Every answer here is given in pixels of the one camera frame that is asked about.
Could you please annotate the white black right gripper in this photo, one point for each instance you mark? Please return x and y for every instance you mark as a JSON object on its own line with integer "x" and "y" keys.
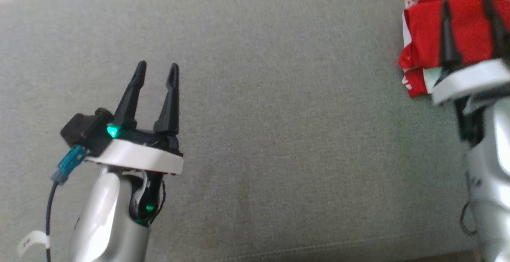
{"x": 474, "y": 81}

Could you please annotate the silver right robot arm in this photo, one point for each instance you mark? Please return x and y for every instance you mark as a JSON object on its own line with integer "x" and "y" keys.
{"x": 490, "y": 166}

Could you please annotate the large grey sofa seat cushion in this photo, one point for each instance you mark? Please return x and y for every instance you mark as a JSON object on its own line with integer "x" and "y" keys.
{"x": 279, "y": 114}

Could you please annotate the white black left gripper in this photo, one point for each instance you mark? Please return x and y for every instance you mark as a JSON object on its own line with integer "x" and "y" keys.
{"x": 139, "y": 154}

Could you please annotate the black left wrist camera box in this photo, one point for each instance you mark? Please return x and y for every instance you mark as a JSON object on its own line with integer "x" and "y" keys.
{"x": 81, "y": 128}

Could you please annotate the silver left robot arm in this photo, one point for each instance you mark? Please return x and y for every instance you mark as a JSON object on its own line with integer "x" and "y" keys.
{"x": 103, "y": 214}

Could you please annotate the red Bulls basketball jersey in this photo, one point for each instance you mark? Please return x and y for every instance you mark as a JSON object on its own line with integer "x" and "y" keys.
{"x": 424, "y": 31}

